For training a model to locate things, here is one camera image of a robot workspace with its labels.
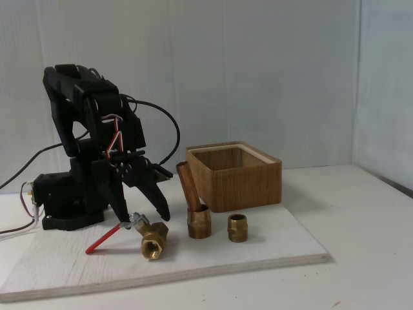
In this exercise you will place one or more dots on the tall brass pipe fitting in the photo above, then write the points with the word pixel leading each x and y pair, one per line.
pixel 199 226

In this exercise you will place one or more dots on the short brass threaded nipple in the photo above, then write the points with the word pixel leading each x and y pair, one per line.
pixel 237 229

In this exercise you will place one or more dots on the copper pipe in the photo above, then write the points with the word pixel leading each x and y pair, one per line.
pixel 188 187

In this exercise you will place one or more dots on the white wooden board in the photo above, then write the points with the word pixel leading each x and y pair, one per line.
pixel 274 239

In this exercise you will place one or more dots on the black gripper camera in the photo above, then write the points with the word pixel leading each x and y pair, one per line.
pixel 163 172

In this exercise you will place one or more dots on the brown wooden box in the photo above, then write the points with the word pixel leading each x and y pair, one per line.
pixel 245 187

